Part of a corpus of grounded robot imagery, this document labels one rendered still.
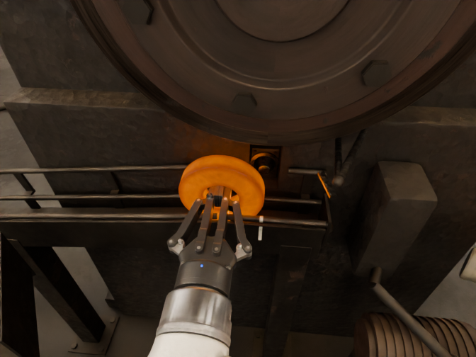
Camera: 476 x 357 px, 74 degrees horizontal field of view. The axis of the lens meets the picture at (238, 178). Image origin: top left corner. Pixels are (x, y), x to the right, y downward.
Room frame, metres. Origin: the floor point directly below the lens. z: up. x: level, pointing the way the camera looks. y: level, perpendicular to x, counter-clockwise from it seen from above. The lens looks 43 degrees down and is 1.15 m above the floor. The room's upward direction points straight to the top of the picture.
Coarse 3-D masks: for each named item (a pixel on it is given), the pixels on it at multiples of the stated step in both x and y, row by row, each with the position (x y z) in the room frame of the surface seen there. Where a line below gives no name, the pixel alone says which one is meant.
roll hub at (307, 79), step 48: (192, 0) 0.30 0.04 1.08; (240, 0) 0.27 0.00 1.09; (288, 0) 0.27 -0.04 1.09; (336, 0) 0.27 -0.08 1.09; (384, 0) 0.28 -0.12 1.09; (432, 0) 0.27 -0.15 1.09; (144, 48) 0.29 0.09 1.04; (192, 48) 0.29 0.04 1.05; (240, 48) 0.29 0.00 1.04; (288, 48) 0.29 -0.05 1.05; (336, 48) 0.28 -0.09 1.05; (384, 48) 0.27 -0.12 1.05; (288, 96) 0.28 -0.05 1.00; (336, 96) 0.27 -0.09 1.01
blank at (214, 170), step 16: (208, 160) 0.40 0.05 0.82; (224, 160) 0.40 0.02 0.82; (240, 160) 0.41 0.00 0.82; (192, 176) 0.39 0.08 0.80; (208, 176) 0.39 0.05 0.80; (224, 176) 0.38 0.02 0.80; (240, 176) 0.38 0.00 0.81; (256, 176) 0.39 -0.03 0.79; (192, 192) 0.39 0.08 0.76; (240, 192) 0.38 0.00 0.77; (256, 192) 0.38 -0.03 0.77; (256, 208) 0.38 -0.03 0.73
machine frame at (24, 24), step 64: (0, 0) 0.56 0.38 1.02; (64, 0) 0.55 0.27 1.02; (64, 64) 0.55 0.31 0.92; (64, 128) 0.50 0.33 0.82; (128, 128) 0.49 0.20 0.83; (192, 128) 0.47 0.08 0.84; (384, 128) 0.44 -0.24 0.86; (448, 128) 0.43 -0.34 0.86; (64, 192) 0.50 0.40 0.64; (128, 192) 0.49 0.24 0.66; (320, 192) 0.45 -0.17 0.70; (448, 192) 0.43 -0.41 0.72; (128, 256) 0.50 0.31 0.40; (256, 256) 0.46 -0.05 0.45; (320, 256) 0.45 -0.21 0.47; (448, 256) 0.42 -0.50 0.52; (256, 320) 0.46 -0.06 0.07; (320, 320) 0.44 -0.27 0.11
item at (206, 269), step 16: (208, 240) 0.28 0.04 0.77; (224, 240) 0.28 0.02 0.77; (192, 256) 0.25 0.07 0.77; (208, 256) 0.25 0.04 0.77; (224, 256) 0.25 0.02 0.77; (192, 272) 0.21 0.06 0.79; (208, 272) 0.21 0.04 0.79; (224, 272) 0.22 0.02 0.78; (176, 288) 0.20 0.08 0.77; (224, 288) 0.20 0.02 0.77
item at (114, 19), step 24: (96, 0) 0.36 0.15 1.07; (120, 24) 0.36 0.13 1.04; (456, 24) 0.33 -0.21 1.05; (432, 48) 0.33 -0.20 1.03; (144, 72) 0.36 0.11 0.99; (408, 72) 0.33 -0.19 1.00; (192, 96) 0.36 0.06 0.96; (384, 96) 0.33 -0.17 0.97; (216, 120) 0.35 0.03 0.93; (240, 120) 0.35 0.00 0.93; (264, 120) 0.35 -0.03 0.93; (288, 120) 0.34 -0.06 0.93; (312, 120) 0.34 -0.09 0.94; (336, 120) 0.34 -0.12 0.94
